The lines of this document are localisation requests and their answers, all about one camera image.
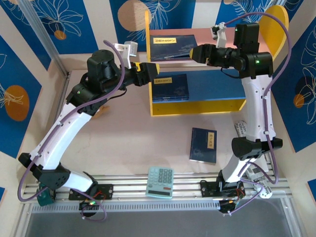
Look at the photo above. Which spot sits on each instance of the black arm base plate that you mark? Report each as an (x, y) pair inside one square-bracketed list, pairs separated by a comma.
[(208, 188), (106, 191)]

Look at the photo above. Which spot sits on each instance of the white printed pack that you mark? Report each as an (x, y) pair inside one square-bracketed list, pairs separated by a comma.
[(256, 175)]

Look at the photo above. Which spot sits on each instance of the aluminium corner post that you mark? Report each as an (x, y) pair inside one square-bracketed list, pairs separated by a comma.
[(44, 37)]

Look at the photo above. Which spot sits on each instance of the aluminium rail frame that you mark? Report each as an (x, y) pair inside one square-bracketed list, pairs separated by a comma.
[(133, 187)]

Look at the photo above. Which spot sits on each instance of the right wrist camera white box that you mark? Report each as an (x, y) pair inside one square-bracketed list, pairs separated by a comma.
[(219, 37)]

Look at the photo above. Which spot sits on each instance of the white printed bottle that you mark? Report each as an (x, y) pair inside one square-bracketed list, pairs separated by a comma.
[(240, 128), (265, 193)]

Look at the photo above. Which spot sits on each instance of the black controller box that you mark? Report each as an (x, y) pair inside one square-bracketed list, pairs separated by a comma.
[(225, 207), (86, 206)]

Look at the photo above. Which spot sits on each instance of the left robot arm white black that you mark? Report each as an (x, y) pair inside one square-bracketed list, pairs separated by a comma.
[(61, 138)]

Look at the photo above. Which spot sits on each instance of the yellow bookshelf pink blue shelves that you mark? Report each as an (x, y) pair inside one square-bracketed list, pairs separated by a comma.
[(212, 86)]

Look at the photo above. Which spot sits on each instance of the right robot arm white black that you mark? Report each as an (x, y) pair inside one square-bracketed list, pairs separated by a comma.
[(256, 111)]

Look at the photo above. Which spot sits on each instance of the mint green calculator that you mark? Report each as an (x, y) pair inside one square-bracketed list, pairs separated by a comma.
[(159, 180)]

